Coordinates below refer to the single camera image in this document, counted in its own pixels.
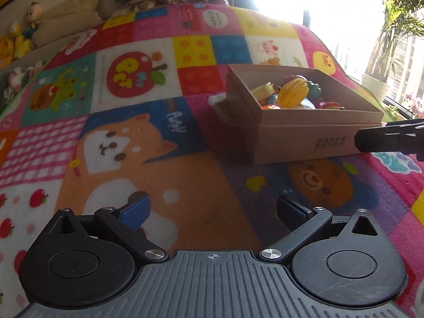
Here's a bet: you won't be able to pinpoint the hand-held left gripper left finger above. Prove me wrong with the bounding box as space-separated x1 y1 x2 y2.
46 190 169 263

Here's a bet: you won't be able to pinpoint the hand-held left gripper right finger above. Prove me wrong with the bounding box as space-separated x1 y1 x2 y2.
259 195 380 263

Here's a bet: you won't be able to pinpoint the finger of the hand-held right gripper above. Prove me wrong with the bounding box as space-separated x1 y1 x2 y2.
353 126 424 155
385 118 424 130

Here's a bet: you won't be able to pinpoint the brown cardboard box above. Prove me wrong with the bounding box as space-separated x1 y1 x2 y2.
225 64 385 165

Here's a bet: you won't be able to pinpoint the teal toy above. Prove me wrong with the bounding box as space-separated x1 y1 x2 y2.
308 81 323 102

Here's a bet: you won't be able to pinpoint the yellow toy corn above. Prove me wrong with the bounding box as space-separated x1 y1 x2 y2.
277 76 310 108

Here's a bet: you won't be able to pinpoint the pale yellow toy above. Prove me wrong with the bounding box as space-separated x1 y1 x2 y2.
250 82 276 100

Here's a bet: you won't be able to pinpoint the pink flowers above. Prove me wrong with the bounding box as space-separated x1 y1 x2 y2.
402 92 424 119

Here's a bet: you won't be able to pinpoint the colourful cartoon play mat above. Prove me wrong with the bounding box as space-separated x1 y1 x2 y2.
0 3 424 318

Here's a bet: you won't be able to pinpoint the white plant pot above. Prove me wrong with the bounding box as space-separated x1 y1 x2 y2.
361 72 392 104

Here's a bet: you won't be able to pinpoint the green palm plant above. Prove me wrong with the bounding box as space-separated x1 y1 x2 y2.
364 0 424 84

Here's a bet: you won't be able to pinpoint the white and pink plush toy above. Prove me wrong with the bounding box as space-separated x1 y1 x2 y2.
7 60 44 91

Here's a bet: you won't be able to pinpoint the beige cushion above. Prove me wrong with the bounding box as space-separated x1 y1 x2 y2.
31 0 104 49

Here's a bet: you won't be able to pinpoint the yellow plush toy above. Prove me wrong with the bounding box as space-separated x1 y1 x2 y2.
0 21 33 69

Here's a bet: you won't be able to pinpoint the grey cushion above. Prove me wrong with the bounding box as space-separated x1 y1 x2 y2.
97 0 134 18

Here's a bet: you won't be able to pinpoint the patterned crumpled cloth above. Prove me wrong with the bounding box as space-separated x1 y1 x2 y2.
112 0 230 19

